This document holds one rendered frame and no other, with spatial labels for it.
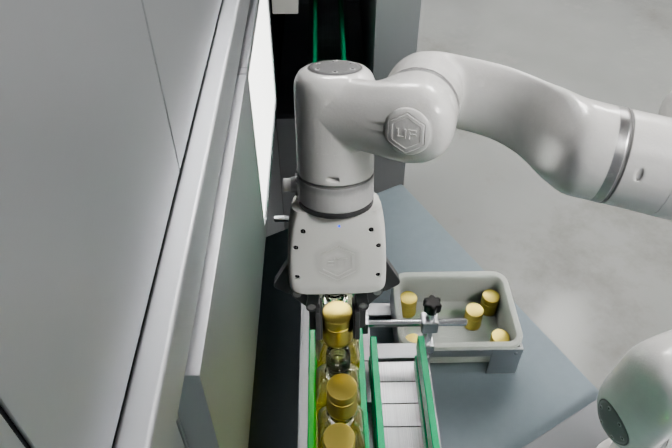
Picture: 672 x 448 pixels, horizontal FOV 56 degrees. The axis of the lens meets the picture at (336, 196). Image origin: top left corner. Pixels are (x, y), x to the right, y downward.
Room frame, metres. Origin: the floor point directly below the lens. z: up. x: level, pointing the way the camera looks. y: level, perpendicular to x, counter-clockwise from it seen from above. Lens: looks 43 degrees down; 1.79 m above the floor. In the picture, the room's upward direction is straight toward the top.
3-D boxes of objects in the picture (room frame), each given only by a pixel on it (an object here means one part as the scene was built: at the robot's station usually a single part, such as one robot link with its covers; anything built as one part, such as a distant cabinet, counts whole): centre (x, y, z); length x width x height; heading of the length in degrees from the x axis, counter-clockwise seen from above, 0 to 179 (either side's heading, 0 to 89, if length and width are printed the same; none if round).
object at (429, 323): (0.60, -0.13, 0.95); 0.17 x 0.03 x 0.12; 91
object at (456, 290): (0.72, -0.22, 0.80); 0.22 x 0.17 x 0.09; 91
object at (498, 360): (0.72, -0.19, 0.79); 0.27 x 0.17 x 0.08; 91
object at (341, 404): (0.37, -0.01, 1.14); 0.04 x 0.04 x 0.04
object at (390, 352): (0.60, -0.11, 0.85); 0.09 x 0.04 x 0.07; 91
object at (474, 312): (0.73, -0.26, 0.79); 0.04 x 0.04 x 0.04
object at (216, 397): (0.74, 0.14, 1.15); 0.90 x 0.03 x 0.34; 1
